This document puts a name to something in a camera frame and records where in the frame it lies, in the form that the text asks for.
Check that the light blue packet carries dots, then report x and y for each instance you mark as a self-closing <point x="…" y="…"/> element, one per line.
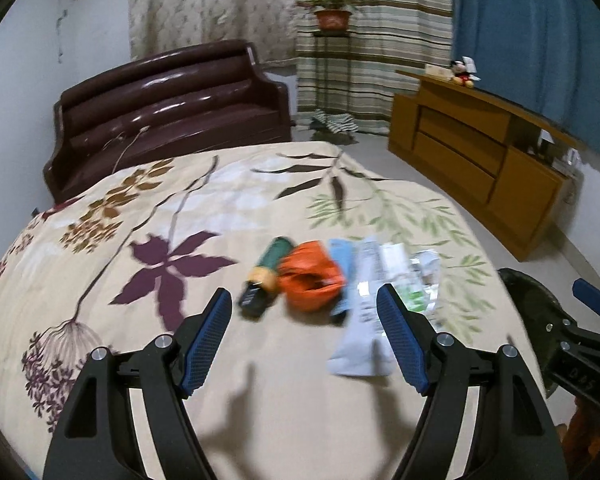
<point x="339" y="252"/>

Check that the floral printed blanket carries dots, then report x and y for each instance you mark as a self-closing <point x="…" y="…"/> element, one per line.
<point x="105" y="210"/>

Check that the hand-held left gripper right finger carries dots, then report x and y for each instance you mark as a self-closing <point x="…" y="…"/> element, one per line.
<point x="402" y="340"/>

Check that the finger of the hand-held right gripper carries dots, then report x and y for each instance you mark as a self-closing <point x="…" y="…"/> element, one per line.
<point x="597" y="300"/>
<point x="560" y="322"/>

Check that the cream patterned curtain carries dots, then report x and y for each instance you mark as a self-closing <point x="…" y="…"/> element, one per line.
<point x="210" y="5"/>

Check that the green and white wrapper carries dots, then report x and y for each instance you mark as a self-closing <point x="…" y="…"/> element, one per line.
<point x="415" y="300"/>

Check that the striped curtain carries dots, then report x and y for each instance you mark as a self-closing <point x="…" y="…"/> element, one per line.
<point x="395" y="35"/>

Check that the black metal plant stand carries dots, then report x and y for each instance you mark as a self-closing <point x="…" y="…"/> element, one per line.
<point x="330" y="34"/>

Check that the potted plant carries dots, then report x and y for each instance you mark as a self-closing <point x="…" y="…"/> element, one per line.
<point x="332" y="19"/>

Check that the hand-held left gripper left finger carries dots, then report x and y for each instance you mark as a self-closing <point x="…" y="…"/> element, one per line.
<point x="205" y="340"/>

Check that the beige flat box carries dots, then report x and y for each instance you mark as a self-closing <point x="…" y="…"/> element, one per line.
<point x="437" y="72"/>

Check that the mouse plush toy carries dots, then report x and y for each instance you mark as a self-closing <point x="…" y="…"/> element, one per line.
<point x="462" y="75"/>

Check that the dark brown leather sofa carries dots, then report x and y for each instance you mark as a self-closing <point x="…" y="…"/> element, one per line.
<point x="170" y="105"/>

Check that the wooden cabinet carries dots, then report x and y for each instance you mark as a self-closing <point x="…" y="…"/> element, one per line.
<point x="450" y="155"/>

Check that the green glass bottle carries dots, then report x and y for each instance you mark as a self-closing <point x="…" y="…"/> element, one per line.
<point x="267" y="265"/>

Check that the checked cloth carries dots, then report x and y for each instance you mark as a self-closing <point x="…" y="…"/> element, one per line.
<point x="335" y="122"/>

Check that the orange plastic bag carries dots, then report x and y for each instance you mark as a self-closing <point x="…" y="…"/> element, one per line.
<point x="310" y="275"/>

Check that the white printed pouch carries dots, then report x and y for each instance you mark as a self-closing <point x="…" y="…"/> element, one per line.
<point x="360" y="340"/>

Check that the blue curtain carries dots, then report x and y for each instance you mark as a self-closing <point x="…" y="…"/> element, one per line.
<point x="535" y="30"/>

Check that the black trash bin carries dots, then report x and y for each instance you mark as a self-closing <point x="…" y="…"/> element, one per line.
<point x="525" y="290"/>

